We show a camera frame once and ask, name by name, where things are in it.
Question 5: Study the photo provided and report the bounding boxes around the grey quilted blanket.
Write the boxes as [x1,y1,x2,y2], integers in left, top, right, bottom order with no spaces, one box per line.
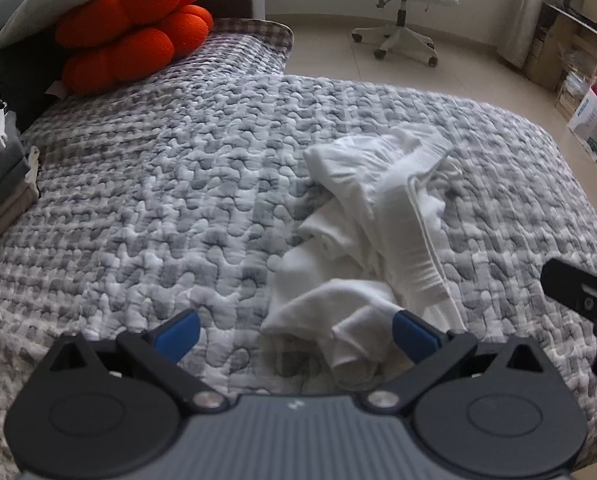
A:
[0,17,597,480]

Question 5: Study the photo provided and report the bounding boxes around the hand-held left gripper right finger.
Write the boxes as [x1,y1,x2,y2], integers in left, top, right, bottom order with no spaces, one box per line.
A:
[366,310,552,416]

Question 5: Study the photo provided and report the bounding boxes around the grey curtain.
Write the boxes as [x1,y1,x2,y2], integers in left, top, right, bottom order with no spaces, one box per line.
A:
[499,0,549,68]

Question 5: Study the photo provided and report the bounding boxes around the white pants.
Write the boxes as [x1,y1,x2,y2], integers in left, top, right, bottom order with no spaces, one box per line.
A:
[261,125,470,392]

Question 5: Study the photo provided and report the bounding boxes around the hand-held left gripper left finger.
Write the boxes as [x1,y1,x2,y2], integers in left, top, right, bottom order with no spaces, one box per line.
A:
[43,309,229,416]

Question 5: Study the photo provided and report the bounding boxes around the wooden shelf unit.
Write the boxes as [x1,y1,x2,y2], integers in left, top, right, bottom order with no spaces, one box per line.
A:
[523,0,597,116]

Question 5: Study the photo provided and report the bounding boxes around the stack of folded clothes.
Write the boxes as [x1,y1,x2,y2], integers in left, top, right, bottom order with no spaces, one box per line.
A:
[0,122,32,211]
[0,180,42,256]

